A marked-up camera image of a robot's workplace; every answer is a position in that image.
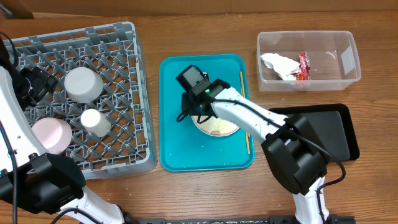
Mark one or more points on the large white plate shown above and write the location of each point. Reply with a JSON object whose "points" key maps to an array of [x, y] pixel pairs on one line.
{"points": [[216, 127]]}

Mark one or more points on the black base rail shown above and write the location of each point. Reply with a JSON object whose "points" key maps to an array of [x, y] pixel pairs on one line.
{"points": [[268, 220]]}

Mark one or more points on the teal serving tray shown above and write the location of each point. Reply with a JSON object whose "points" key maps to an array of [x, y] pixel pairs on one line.
{"points": [[183, 147]]}

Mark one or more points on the white cup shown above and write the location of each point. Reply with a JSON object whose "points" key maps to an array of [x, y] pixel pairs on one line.
{"points": [[95, 122]]}

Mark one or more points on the red snack wrapper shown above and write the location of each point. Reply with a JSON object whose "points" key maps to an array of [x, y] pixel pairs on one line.
{"points": [[303, 67]]}

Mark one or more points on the wooden chopstick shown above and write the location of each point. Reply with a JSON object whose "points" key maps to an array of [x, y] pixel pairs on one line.
{"points": [[247, 143], [242, 84]]}

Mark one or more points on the clear plastic bin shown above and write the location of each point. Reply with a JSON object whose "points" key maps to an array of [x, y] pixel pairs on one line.
{"points": [[331, 56]]}

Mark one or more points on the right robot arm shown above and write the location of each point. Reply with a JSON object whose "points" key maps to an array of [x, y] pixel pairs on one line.
{"points": [[294, 152]]}

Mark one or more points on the wooden chopstick right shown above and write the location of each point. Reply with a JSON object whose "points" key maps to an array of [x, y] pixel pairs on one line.
{"points": [[242, 84]]}

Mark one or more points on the grey plastic dish rack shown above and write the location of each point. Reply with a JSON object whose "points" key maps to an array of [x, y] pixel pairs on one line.
{"points": [[113, 51]]}

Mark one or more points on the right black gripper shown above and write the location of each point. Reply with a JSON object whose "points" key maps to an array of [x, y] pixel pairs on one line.
{"points": [[185, 102]]}

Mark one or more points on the grey white bowl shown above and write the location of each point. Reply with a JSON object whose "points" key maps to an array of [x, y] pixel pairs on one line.
{"points": [[83, 85]]}

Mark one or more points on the white napkin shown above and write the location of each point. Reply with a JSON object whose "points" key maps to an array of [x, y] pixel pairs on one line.
{"points": [[286, 68]]}

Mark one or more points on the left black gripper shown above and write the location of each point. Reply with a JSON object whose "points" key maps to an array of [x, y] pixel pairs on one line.
{"points": [[41, 81]]}

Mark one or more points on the black tray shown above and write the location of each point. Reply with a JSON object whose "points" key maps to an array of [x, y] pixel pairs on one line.
{"points": [[333, 124]]}

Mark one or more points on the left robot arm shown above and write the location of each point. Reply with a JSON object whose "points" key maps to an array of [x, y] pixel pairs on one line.
{"points": [[33, 179]]}

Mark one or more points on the wooden chopstick left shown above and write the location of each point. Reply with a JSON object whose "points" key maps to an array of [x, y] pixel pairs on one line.
{"points": [[247, 143]]}

